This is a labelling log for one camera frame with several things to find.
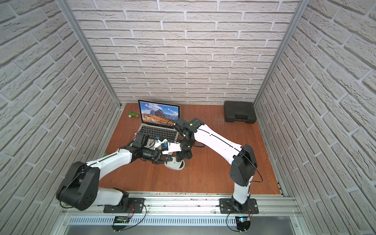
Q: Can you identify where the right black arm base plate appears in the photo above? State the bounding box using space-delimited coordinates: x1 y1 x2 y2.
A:
219 198 259 214

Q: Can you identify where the silver open laptop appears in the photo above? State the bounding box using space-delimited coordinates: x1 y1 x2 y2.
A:
138 100 181 142

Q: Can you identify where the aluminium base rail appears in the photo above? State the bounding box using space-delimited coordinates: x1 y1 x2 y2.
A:
60 193 302 228

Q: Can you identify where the aluminium corner post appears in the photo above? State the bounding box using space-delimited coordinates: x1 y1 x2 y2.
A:
56 0 122 109
253 0 310 107

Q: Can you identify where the white wireless mouse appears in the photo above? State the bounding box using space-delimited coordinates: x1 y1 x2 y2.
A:
164 157 182 170

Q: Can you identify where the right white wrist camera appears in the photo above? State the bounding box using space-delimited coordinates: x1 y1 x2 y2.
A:
161 143 182 155

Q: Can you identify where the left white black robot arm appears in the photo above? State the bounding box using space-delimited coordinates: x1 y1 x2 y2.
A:
56 133 172 212

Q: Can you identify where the black plastic tool case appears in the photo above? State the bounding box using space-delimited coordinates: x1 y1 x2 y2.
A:
224 101 257 124

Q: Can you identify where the small green toy drill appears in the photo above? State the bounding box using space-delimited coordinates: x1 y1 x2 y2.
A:
128 111 140 118

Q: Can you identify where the left aluminium corner post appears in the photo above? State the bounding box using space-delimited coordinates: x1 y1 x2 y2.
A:
56 0 122 109

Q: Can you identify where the right controller board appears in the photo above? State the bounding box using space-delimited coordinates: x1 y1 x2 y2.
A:
235 216 251 233

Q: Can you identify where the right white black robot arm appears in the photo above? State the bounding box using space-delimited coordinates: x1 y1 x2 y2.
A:
174 118 258 212

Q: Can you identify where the right aluminium corner post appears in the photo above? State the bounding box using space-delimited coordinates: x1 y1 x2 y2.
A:
253 0 310 107

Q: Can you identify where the controller board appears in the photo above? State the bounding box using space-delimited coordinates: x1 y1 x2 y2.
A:
112 216 130 232
235 216 251 233

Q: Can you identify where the left controller board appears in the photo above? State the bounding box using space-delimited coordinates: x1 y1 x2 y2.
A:
112 216 130 232

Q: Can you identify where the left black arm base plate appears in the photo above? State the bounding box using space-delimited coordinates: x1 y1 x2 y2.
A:
103 198 146 214

